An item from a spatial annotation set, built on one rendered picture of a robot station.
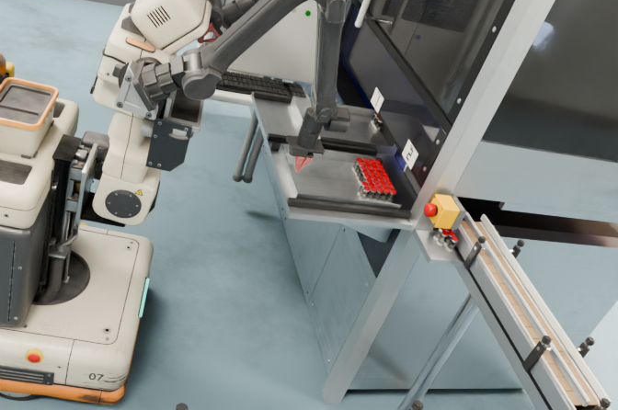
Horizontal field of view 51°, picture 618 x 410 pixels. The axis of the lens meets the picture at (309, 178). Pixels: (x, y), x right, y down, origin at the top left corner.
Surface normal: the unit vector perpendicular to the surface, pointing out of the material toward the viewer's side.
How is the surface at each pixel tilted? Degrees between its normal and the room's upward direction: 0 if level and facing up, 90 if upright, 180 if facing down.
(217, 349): 0
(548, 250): 90
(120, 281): 0
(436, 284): 90
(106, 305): 0
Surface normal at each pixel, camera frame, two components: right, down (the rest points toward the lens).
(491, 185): 0.22, 0.60
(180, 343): 0.30, -0.79
